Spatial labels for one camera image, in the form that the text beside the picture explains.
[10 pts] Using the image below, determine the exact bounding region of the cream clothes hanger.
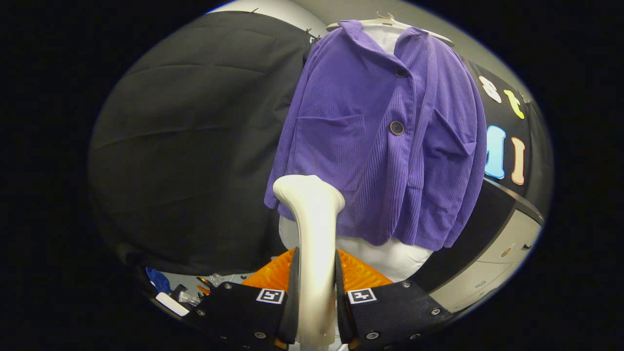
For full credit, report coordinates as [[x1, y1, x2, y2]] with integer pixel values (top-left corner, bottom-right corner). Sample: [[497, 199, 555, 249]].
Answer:
[[326, 12, 455, 48]]

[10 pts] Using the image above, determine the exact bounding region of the small white block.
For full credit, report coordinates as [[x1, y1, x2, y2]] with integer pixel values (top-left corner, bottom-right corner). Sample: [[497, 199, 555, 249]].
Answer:
[[156, 292, 190, 317]]

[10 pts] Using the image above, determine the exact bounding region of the purple corduroy jacket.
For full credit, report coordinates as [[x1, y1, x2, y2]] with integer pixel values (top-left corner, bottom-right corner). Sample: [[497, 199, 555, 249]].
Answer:
[[264, 19, 488, 252]]

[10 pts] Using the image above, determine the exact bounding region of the grey cabinet with dark top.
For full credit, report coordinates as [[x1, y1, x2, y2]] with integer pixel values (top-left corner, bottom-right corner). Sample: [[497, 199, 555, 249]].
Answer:
[[409, 178, 544, 312]]

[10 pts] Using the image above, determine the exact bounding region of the blue object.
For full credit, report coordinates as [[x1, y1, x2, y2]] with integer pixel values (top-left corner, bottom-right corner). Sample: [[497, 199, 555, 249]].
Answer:
[[145, 267, 171, 294]]

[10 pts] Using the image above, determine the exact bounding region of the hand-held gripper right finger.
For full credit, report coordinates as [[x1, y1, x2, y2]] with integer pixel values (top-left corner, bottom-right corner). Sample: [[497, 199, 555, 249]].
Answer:
[[334, 250, 456, 351]]

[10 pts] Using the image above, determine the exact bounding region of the white garment steamer head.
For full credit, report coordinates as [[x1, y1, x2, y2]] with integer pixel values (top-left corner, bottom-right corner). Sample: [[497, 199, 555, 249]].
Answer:
[[272, 175, 346, 348]]

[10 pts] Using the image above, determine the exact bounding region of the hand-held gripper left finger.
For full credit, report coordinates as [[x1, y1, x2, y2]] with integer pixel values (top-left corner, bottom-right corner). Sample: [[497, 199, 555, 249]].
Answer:
[[195, 247, 301, 351]]

